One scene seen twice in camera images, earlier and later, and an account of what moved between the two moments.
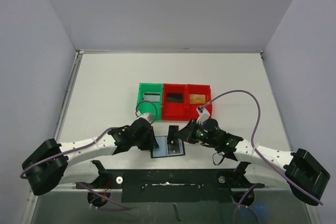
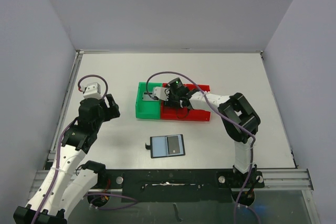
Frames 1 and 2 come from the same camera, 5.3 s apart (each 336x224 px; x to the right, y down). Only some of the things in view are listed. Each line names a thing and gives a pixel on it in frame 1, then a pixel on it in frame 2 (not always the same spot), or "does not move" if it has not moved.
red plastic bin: [174, 110] does not move
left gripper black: [151, 142] -> [112, 110]
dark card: [174, 148] does not move
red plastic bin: [192, 114] does not move
